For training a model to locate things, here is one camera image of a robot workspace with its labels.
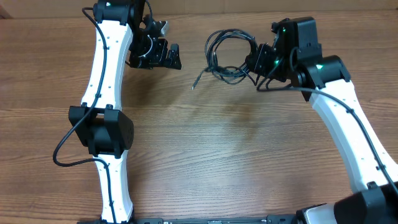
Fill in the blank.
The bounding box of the black braided usb cable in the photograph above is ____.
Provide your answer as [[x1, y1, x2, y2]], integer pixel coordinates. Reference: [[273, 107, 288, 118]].
[[192, 29, 259, 90]]

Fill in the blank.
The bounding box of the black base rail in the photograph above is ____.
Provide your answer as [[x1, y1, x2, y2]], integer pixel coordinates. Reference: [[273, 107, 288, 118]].
[[77, 213, 299, 224]]

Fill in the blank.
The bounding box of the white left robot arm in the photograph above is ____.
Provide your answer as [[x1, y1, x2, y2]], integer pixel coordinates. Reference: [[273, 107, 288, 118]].
[[66, 0, 182, 223]]

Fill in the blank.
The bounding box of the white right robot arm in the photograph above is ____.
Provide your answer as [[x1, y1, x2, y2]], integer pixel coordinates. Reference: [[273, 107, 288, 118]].
[[246, 17, 397, 223]]

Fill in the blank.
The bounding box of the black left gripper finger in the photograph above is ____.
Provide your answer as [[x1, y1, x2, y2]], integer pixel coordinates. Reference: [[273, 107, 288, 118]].
[[164, 54, 182, 70], [167, 44, 179, 59]]

